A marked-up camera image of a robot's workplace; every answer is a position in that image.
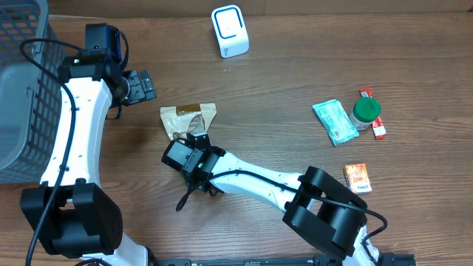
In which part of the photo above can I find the beige snack pouch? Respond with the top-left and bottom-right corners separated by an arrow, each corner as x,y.
160,103 -> 217,140

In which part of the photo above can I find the teal wet wipes pack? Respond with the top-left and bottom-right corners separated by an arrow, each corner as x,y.
313,99 -> 359,146

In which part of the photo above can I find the orange tissue pack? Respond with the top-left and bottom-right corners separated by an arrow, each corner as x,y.
343,163 -> 372,194

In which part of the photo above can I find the green lid jar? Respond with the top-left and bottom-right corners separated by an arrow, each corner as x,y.
349,97 -> 381,131

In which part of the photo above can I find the red snack stick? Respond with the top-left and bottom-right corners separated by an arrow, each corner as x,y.
360,88 -> 387,140

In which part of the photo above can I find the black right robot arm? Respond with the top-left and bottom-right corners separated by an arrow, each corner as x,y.
176,134 -> 381,265

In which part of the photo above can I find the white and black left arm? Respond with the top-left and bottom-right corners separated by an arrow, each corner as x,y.
20,50 -> 157,265

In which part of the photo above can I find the white barcode scanner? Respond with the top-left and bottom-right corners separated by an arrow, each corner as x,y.
211,4 -> 249,58

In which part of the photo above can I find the grey plastic mesh basket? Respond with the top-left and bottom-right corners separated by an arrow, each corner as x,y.
1,0 -> 65,184

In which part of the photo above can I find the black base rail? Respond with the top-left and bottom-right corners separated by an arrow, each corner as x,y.
152,253 -> 417,266

